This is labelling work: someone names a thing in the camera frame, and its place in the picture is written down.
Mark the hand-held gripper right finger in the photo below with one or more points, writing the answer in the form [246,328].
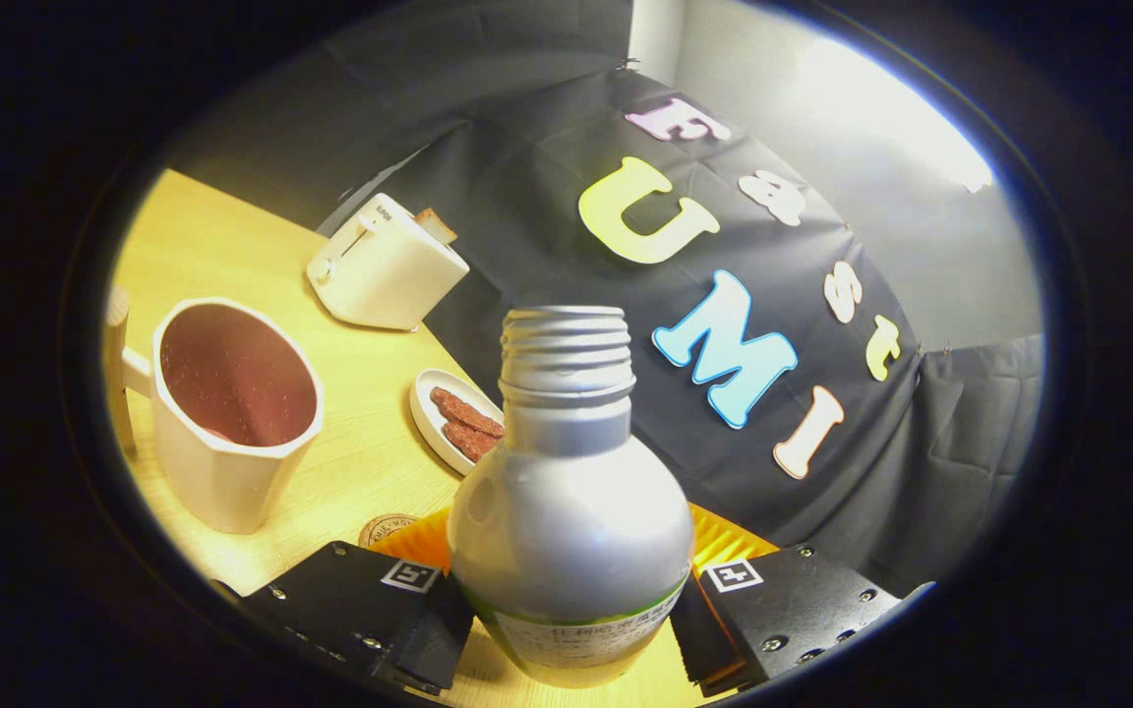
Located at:
[803,610]

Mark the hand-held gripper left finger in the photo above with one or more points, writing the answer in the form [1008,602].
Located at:
[360,610]

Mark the round cork coaster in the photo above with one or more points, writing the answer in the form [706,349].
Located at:
[385,528]

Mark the silver metal bottle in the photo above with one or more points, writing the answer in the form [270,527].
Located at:
[571,531]

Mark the light wooden table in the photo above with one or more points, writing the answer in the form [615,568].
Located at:
[370,462]

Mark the reddish brown meat slice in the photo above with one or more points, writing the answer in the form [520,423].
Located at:
[470,442]
[463,410]

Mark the small white plate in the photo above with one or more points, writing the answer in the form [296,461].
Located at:
[427,413]

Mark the white toaster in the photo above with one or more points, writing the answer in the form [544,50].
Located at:
[385,275]

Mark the toasted bread slice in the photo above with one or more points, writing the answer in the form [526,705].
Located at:
[437,226]

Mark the black backdrop cloth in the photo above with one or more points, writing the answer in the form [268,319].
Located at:
[547,128]

